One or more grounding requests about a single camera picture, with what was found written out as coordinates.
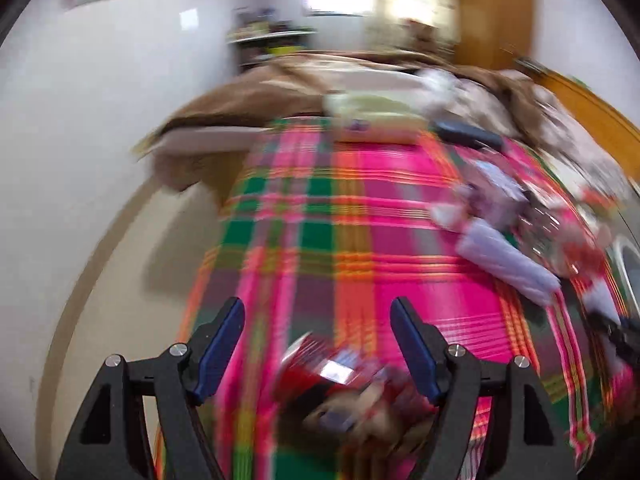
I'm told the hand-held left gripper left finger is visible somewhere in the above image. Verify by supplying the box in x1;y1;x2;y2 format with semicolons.
55;296;247;480

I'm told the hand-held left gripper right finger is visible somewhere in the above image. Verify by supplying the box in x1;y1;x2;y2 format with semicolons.
390;296;583;480

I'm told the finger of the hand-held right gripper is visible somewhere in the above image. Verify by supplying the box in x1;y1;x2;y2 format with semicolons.
590;310;640;361

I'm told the white plastic basket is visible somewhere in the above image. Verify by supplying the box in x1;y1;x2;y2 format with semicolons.
607;235;640;321

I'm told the red snack packet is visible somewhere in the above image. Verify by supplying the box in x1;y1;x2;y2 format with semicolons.
272;335;436;461

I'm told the white red floral box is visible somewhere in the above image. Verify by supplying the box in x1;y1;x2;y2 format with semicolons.
545;185;623;311

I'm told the purple carton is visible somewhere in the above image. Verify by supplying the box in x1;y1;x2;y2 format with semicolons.
457;217;561;306

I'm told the pink plaid blanket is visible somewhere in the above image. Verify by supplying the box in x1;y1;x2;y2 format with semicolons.
152;116;636;480

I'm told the pale purple packet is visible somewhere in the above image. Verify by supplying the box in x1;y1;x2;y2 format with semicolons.
452;160;526;226

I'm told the blue glasses case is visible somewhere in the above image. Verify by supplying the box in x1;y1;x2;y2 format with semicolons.
432;120;503;150

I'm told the wooden headboard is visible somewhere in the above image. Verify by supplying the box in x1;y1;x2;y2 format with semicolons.
537;70;640;181

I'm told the pale tissue pack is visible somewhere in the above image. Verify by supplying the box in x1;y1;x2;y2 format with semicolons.
322;91;431;143

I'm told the brown blanket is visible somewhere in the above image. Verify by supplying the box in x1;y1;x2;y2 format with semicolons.
132;52;546;193

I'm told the pale floral quilt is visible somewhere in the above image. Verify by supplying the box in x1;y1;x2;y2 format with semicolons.
420;67;631;186

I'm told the brown teddy bear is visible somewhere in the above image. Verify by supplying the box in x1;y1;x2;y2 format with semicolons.
405;20;441;47

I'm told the wooden wardrobe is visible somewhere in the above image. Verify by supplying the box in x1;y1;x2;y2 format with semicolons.
455;0;536;68

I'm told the cluttered wall shelf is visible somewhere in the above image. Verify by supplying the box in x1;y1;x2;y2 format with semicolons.
227;7;318;68

